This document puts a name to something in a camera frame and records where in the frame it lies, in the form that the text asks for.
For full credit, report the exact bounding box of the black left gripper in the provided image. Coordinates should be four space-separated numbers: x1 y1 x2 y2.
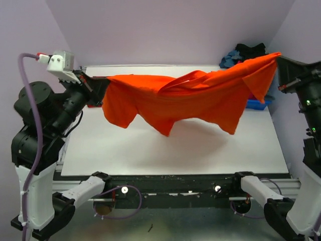
52 68 111 134

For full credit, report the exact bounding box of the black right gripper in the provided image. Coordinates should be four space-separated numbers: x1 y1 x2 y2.
277 54 321 132

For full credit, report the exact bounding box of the orange t shirt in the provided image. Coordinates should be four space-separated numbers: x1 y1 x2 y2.
102 52 280 136

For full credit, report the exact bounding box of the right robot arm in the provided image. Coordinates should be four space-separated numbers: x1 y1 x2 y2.
231 57 320 240

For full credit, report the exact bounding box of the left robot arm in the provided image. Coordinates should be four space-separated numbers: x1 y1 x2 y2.
11 70 111 240

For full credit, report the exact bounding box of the blue plastic bin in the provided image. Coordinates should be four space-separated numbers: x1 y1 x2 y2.
246 99 272 110

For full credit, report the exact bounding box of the black t shirt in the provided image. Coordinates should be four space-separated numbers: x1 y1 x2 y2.
235 43 266 61

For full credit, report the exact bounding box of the grey blue t shirt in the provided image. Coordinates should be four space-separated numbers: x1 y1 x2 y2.
219 50 243 69

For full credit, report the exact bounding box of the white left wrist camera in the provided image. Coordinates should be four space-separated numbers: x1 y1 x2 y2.
37 51 81 84

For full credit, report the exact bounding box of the aluminium frame profile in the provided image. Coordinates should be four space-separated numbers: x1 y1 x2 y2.
53 110 84 191

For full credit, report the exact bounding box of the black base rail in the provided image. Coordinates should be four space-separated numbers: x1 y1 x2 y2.
52 172 284 209

